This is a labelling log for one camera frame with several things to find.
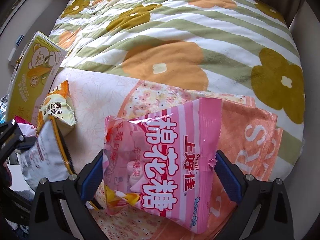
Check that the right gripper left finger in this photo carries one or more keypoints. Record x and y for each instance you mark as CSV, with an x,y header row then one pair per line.
x,y
47,219

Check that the pink floral tablecloth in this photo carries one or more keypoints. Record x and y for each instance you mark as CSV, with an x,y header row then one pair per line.
x,y
248,137

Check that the grey headboard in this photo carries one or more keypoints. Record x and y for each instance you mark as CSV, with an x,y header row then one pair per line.
x,y
32,16

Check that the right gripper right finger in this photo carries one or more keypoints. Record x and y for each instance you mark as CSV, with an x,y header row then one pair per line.
x,y
262,205

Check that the pink marshmallow bag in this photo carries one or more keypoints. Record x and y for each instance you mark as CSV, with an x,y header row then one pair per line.
x,y
163,163

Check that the green cardboard snack box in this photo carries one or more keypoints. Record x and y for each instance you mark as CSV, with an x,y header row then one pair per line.
x,y
33,77

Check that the white grey snack bag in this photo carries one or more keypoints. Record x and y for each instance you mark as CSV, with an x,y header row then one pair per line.
x,y
48,158

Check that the floral striped quilt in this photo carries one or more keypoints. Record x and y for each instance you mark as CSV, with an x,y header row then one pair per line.
x,y
241,47

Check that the small blue white device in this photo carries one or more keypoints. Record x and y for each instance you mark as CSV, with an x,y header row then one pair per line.
x,y
19,40

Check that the orange white snack bag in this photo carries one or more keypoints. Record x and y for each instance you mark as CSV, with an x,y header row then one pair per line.
x,y
58,104

